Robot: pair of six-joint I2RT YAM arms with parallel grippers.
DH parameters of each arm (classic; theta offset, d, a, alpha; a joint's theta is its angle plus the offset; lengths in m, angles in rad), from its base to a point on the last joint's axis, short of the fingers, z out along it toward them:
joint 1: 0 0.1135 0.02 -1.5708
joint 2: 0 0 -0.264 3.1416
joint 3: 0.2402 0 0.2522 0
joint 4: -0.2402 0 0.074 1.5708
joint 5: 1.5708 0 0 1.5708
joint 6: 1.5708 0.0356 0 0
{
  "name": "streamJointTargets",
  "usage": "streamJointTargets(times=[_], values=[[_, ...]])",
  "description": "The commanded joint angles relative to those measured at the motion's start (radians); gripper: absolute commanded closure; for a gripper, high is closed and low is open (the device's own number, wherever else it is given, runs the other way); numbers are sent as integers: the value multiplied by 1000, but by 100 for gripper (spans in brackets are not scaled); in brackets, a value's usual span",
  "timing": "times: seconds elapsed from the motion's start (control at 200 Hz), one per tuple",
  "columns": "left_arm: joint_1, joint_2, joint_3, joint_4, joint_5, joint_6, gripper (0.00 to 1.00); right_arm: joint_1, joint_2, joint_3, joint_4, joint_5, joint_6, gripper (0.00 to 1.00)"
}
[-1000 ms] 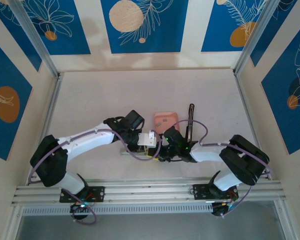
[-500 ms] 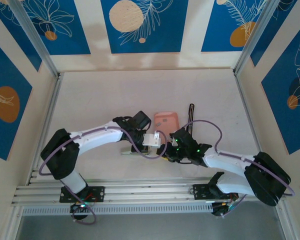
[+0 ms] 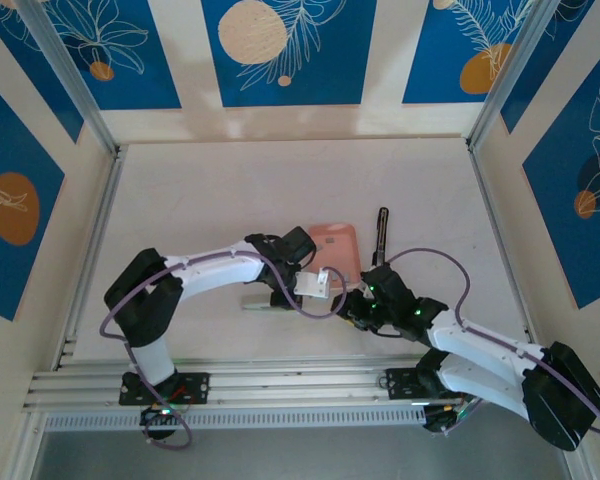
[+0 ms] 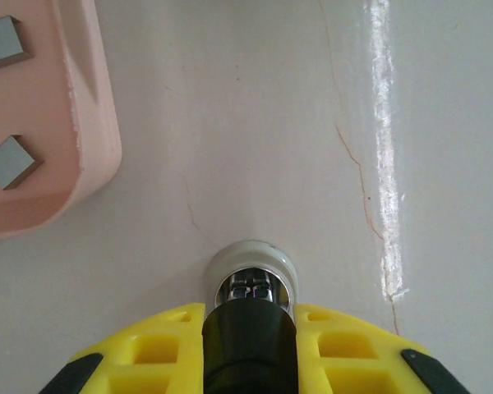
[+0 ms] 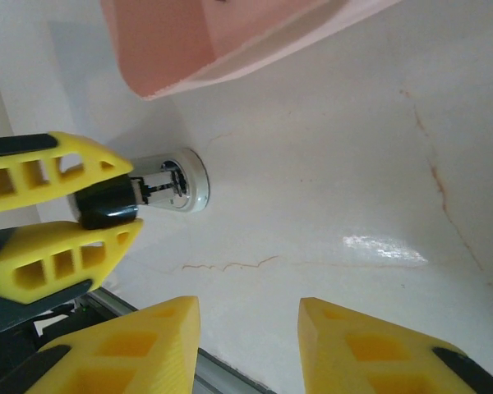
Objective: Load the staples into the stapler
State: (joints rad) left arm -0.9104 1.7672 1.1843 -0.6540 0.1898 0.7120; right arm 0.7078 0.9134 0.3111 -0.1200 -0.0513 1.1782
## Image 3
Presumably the pink plastic tray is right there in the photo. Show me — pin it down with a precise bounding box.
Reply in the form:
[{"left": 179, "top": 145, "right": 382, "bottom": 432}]
[{"left": 307, "top": 222, "right": 365, "bottom": 297}]

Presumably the aluminium frame post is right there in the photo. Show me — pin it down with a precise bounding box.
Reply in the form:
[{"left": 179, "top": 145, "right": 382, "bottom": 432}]
[
  {"left": 465, "top": 0, "right": 556, "bottom": 151},
  {"left": 14, "top": 0, "right": 121, "bottom": 157}
]

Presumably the grey slotted cable duct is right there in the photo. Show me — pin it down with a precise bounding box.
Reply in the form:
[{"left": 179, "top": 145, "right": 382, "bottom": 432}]
[{"left": 43, "top": 405, "right": 427, "bottom": 432}]

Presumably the aluminium table side rail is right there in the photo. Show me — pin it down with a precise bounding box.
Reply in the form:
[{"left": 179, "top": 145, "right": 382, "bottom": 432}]
[
  {"left": 54, "top": 143, "right": 129, "bottom": 371},
  {"left": 467, "top": 142, "right": 541, "bottom": 351}
]

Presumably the black stapler part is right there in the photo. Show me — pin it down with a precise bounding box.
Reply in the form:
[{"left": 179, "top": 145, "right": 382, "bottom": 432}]
[{"left": 371, "top": 206, "right": 392, "bottom": 269}]

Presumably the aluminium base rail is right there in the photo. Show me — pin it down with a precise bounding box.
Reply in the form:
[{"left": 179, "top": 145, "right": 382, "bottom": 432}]
[{"left": 22, "top": 353, "right": 531, "bottom": 412}]

